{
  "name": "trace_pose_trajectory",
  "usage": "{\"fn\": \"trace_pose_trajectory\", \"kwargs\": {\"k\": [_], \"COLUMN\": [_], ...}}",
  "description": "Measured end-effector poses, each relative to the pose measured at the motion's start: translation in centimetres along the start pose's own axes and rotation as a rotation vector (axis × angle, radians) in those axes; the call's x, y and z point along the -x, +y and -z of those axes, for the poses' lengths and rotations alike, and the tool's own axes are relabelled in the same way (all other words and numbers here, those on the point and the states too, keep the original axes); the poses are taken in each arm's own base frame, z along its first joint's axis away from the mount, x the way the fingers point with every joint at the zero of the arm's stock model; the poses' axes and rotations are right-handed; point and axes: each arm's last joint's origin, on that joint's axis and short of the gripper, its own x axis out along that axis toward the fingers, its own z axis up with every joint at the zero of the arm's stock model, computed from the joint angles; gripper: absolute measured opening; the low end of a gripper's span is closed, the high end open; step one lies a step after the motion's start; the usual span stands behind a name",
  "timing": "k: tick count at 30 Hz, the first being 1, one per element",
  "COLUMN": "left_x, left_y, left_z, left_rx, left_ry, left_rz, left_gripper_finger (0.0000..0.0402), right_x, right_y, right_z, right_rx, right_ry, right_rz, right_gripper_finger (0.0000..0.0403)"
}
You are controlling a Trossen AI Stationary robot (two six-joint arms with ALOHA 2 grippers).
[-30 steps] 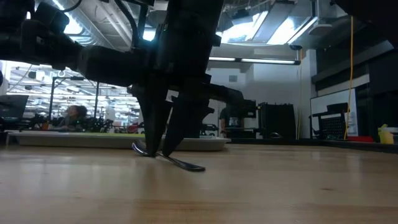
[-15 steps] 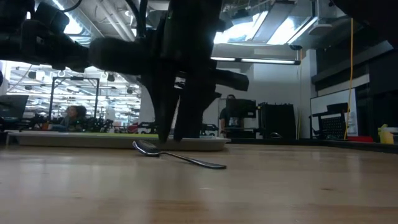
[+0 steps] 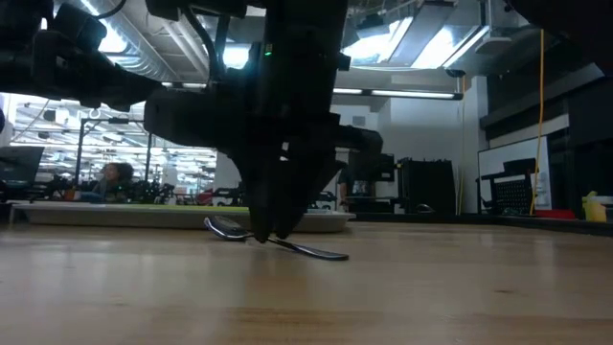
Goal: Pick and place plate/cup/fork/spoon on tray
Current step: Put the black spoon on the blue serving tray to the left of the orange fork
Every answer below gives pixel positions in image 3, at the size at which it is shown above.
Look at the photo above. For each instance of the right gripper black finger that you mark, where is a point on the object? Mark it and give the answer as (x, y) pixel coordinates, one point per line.
(263, 196)
(299, 191)

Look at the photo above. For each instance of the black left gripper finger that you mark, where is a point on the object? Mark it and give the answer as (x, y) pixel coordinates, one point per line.
(141, 88)

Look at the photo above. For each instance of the shiny metal spoon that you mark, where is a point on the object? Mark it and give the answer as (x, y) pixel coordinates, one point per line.
(227, 227)

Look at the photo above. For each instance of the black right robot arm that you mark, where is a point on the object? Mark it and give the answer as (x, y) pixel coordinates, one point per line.
(306, 19)

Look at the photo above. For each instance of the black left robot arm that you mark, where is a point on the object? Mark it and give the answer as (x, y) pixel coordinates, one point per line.
(19, 62)

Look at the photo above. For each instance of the small background robot arm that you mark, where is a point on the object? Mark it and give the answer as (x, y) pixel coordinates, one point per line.
(325, 197)

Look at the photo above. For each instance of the grey tray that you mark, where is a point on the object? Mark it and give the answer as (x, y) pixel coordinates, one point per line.
(120, 218)

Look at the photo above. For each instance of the standing person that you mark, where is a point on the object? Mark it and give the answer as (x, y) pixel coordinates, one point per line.
(345, 184)

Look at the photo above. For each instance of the seated person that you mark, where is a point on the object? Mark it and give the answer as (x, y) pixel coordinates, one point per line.
(112, 182)

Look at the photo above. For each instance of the dark computer monitor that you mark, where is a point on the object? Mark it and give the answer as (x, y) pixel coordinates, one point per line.
(19, 165)

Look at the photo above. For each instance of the long ceiling light bar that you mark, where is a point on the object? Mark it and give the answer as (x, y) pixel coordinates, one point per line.
(412, 94)

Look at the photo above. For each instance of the black cabinet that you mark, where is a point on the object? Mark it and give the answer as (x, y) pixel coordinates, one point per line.
(426, 187)

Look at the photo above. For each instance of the whiteboard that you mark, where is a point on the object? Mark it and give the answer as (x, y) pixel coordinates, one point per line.
(507, 153)

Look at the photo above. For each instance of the black perforated cart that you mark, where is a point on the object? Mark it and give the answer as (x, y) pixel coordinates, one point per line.
(512, 194)

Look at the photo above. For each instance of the red flat object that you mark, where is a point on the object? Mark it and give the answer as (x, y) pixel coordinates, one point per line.
(555, 214)

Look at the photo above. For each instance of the yellow bottle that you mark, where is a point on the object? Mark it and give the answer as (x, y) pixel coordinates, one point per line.
(594, 208)

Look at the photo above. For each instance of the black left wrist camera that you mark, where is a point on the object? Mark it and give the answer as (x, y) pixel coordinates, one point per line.
(81, 21)

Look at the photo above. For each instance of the black metal frame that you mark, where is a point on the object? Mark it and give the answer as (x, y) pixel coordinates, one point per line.
(81, 144)

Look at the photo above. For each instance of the black wall screen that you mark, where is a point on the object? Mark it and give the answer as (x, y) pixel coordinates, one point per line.
(385, 167)

